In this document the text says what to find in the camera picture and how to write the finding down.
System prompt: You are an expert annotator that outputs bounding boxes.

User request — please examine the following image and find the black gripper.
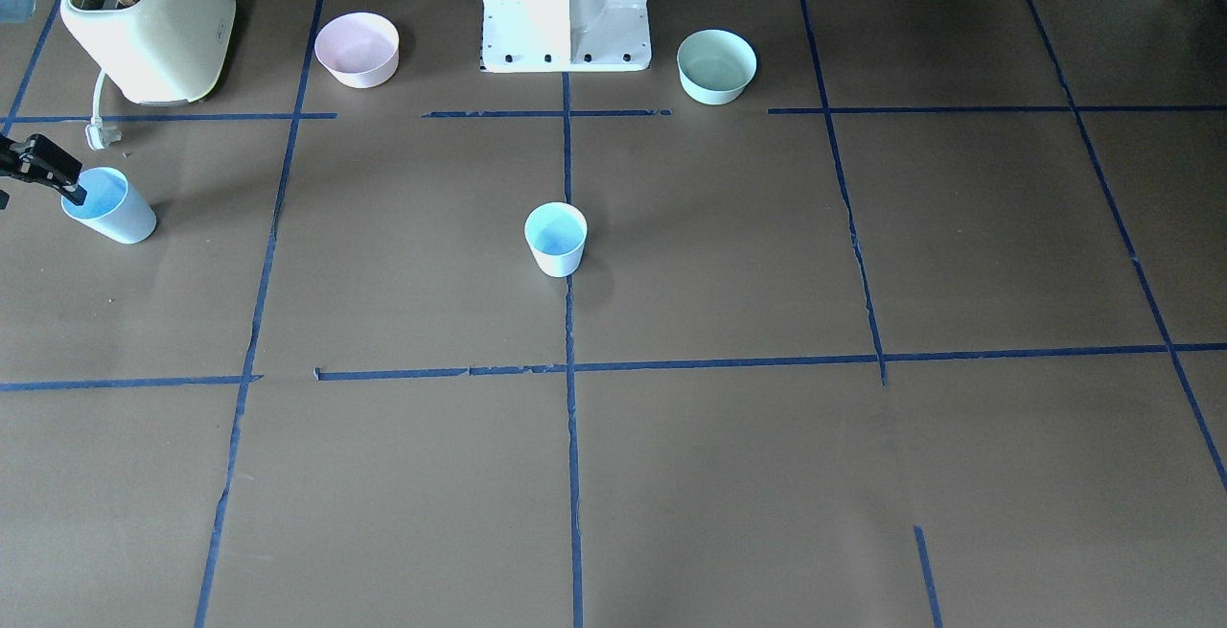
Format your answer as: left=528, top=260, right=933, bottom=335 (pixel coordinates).
left=1, top=132, right=88, bottom=207

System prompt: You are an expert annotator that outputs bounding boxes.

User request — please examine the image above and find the cream toaster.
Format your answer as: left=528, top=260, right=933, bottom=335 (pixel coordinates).
left=58, top=0, right=237, bottom=105

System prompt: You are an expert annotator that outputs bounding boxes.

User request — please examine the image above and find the pink bowl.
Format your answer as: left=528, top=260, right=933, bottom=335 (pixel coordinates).
left=313, top=12, right=402, bottom=90

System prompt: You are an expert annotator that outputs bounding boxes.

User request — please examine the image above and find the light blue cup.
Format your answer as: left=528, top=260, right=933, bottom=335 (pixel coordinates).
left=524, top=201, right=589, bottom=278
left=60, top=168, right=157, bottom=244

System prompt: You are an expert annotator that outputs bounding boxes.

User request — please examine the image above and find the green bowl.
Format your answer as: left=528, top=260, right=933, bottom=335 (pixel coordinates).
left=676, top=29, right=758, bottom=105

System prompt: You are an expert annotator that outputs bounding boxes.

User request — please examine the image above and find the white pillar with base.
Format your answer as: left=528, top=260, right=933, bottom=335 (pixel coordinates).
left=479, top=0, right=653, bottom=74

